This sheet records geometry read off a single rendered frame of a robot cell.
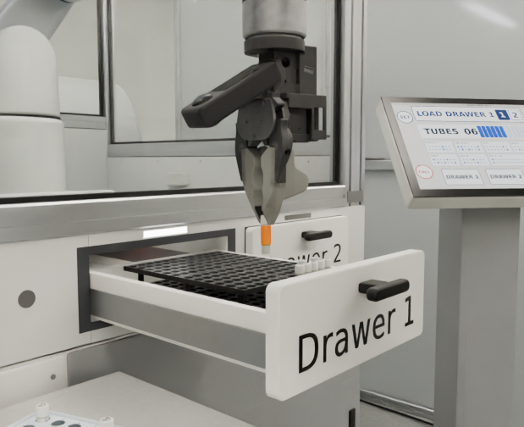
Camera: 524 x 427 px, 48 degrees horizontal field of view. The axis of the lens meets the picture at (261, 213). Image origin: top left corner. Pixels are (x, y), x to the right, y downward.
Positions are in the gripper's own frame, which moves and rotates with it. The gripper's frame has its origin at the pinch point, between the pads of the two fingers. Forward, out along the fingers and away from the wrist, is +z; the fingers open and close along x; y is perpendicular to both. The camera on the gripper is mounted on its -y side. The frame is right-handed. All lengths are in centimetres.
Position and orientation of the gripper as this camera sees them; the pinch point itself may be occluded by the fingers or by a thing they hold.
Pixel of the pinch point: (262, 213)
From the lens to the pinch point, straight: 69.2
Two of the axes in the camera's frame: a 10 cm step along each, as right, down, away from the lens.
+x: -6.0, -0.7, 8.0
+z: 0.1, 10.0, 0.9
